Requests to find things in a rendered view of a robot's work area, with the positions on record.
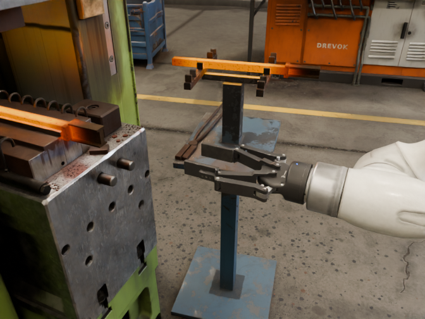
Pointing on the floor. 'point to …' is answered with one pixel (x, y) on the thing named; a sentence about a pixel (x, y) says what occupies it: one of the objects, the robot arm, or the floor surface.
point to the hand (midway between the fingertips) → (206, 160)
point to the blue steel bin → (147, 28)
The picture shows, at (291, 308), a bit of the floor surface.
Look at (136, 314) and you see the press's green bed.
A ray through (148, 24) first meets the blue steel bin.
